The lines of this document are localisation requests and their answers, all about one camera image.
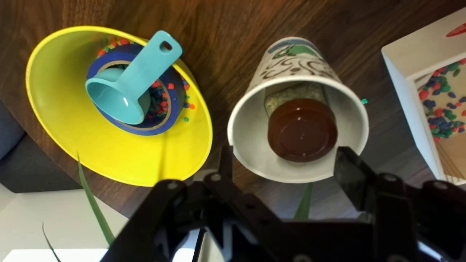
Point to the yellow plastic bowl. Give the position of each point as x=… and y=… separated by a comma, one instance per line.
x=73, y=140

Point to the teal measuring scoop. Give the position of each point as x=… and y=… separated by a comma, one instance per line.
x=140, y=73

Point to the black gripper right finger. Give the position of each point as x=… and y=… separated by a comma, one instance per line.
x=358, y=184

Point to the printed white paper cup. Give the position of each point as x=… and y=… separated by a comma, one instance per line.
x=252, y=146

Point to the green potted plant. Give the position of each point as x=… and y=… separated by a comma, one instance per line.
x=94, y=209

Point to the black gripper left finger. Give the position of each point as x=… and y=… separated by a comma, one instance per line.
x=226, y=161

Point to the multicolour beads heap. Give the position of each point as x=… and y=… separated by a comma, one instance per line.
x=441, y=117

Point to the small dark blue dish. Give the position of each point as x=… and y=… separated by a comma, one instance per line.
x=169, y=117

